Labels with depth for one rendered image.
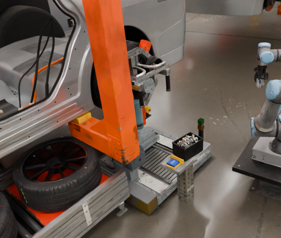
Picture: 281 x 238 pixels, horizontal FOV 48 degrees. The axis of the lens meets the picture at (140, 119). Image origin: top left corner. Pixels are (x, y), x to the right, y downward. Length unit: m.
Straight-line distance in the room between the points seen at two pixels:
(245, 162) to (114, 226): 1.16
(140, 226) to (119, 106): 1.01
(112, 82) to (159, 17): 1.20
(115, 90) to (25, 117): 0.69
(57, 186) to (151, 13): 1.66
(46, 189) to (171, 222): 0.99
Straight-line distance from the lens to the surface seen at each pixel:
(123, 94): 2.08
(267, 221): 2.69
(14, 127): 2.32
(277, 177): 2.61
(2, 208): 2.35
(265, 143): 2.75
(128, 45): 2.73
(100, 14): 1.87
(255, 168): 2.65
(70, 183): 2.34
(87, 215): 2.40
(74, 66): 2.47
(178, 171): 2.35
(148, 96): 2.93
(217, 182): 2.94
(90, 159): 2.49
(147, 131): 3.21
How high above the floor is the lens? 1.99
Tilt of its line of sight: 31 degrees down
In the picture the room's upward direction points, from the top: 7 degrees counter-clockwise
